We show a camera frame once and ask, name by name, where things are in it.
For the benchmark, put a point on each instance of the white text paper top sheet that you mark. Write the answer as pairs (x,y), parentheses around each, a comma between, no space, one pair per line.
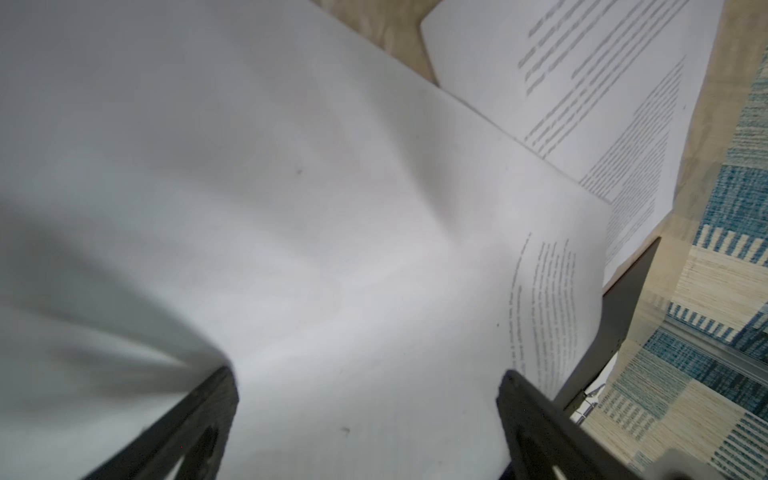
(604,90)

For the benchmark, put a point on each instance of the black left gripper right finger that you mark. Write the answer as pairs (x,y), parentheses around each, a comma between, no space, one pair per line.
(542,440)

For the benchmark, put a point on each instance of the white paper bottom sheet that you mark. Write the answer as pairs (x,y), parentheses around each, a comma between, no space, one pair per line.
(189,184)

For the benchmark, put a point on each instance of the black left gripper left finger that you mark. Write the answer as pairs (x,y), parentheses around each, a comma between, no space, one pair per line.
(189,440)

